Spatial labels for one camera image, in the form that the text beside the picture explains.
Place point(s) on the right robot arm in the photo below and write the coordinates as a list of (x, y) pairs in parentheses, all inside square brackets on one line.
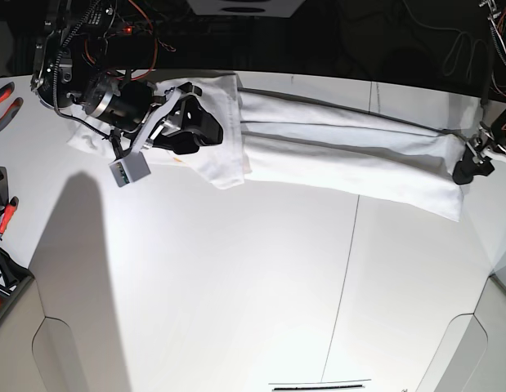
[(73, 76)]

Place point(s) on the black power strip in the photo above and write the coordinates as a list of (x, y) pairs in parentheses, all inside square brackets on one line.
[(183, 27)]

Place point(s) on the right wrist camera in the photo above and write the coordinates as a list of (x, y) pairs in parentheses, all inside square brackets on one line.
[(129, 169)]

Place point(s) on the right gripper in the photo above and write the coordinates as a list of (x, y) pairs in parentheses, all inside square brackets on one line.
[(180, 125)]

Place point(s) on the orange handled tool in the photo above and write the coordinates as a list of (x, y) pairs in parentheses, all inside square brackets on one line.
[(9, 212)]

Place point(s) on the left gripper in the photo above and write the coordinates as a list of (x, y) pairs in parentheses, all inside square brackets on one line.
[(476, 160)]

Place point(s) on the white printed t-shirt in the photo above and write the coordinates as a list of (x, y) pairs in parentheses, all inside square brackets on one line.
[(296, 140)]

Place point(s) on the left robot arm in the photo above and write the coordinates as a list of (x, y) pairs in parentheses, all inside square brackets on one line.
[(495, 85)]

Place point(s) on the white box at top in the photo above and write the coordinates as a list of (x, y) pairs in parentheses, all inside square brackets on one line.
[(266, 8)]

